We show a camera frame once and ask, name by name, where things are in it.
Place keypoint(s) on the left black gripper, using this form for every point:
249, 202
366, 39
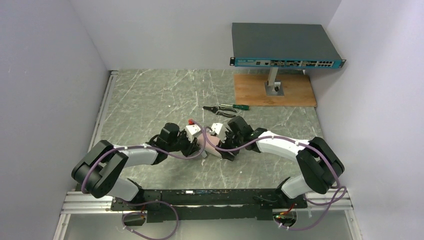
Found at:
192, 146

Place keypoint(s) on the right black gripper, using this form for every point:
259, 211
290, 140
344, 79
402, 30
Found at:
224, 145

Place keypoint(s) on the pink umbrella case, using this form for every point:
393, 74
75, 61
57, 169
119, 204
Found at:
213, 141

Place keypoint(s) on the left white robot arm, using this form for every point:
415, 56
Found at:
98, 172

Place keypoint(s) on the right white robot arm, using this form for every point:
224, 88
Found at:
319, 165

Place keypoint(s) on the wooden base board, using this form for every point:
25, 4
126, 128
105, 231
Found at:
250, 89

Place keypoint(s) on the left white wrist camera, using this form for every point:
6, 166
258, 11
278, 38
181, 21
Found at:
192, 130

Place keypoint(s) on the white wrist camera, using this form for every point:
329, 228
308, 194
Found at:
218, 130
192, 130

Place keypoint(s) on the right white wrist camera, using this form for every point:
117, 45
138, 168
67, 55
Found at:
218, 130

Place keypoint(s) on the metal stand post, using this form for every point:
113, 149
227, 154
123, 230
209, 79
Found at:
273, 87

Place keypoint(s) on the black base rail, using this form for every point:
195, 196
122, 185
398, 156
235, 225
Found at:
210, 204

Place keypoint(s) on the teal network switch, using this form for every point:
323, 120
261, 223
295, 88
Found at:
283, 45

